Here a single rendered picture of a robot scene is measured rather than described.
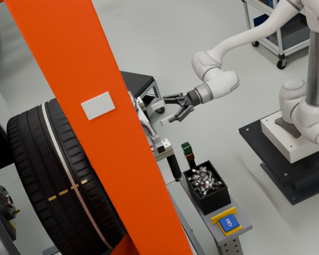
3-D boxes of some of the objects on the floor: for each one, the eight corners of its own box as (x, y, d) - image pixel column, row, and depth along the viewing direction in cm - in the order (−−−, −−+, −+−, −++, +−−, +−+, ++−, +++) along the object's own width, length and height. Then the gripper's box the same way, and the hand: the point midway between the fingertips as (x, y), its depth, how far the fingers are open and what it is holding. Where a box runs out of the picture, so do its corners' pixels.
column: (219, 256, 236) (202, 206, 210) (236, 247, 237) (221, 197, 211) (228, 270, 228) (212, 221, 202) (245, 261, 229) (231, 211, 203)
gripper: (210, 116, 199) (167, 136, 197) (188, 90, 218) (149, 109, 216) (207, 102, 194) (163, 124, 192) (185, 78, 214) (145, 96, 211)
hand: (158, 115), depth 204 cm, fingers open, 13 cm apart
